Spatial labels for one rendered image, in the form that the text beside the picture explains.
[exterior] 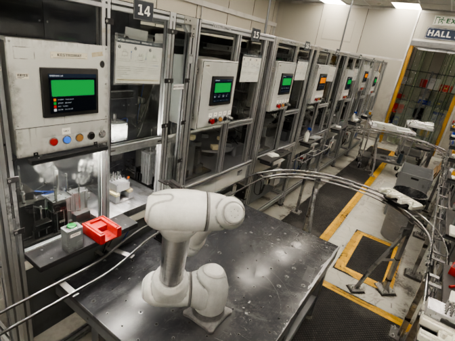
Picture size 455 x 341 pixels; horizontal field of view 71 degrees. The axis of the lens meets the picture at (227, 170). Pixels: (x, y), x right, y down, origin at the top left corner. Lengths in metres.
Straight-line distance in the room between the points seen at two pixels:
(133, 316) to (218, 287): 0.44
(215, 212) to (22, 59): 0.92
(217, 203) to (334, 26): 9.17
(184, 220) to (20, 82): 0.84
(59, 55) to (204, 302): 1.22
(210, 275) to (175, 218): 0.57
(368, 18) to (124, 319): 9.11
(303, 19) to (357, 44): 1.73
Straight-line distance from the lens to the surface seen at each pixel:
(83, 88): 1.56
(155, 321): 1.67
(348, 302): 3.13
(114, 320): 1.69
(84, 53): 1.57
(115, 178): 2.13
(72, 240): 1.67
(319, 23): 10.11
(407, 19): 9.60
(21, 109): 1.48
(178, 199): 0.99
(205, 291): 1.52
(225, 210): 0.97
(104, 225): 1.80
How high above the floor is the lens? 1.92
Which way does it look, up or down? 22 degrees down
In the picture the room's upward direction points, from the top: 9 degrees clockwise
